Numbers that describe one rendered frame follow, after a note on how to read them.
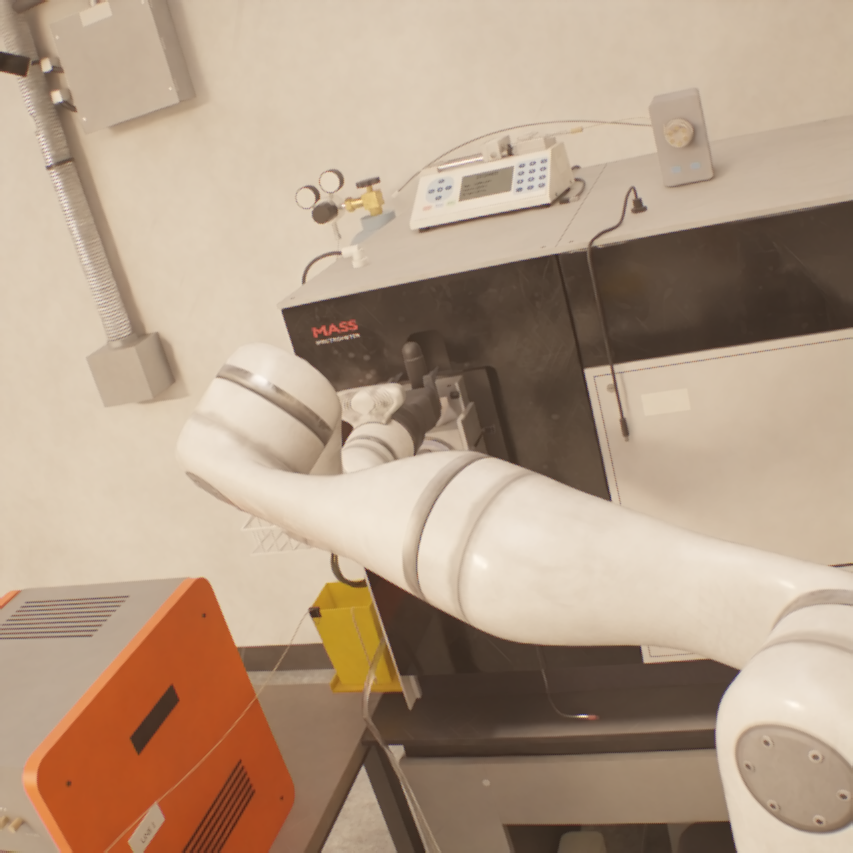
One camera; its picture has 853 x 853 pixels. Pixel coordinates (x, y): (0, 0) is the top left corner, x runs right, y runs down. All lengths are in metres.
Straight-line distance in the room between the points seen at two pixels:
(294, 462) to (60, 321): 2.45
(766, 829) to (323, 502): 0.30
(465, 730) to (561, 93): 1.46
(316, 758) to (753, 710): 1.29
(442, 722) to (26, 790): 0.71
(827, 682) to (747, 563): 0.09
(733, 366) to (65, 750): 0.92
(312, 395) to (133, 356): 2.16
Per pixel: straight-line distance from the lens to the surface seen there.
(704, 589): 0.49
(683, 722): 1.48
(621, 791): 1.57
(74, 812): 1.17
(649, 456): 1.31
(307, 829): 1.53
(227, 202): 2.66
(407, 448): 1.09
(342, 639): 1.62
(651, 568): 0.49
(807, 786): 0.43
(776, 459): 1.31
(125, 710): 1.23
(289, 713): 1.79
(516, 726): 1.54
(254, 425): 0.64
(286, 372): 0.65
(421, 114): 2.43
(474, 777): 1.60
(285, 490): 0.59
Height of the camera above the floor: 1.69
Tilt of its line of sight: 20 degrees down
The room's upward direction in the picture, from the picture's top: 16 degrees counter-clockwise
